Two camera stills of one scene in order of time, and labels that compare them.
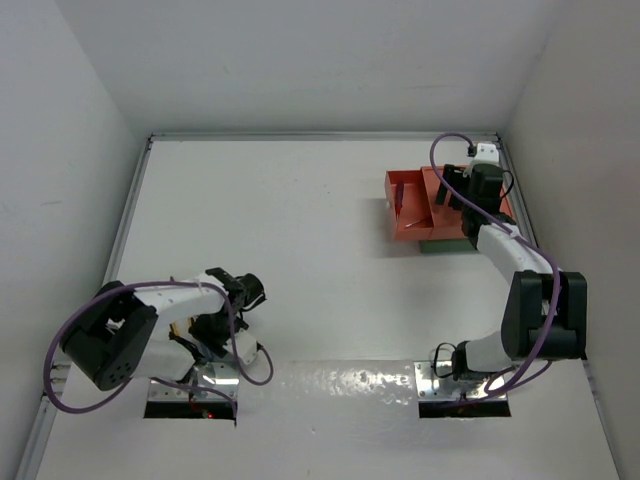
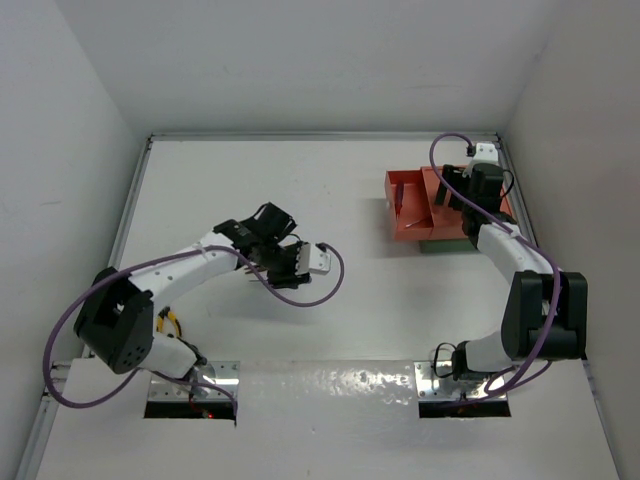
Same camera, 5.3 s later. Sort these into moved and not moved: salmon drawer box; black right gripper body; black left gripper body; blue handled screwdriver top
Moved: black left gripper body
Not moved: blue handled screwdriver top; black right gripper body; salmon drawer box
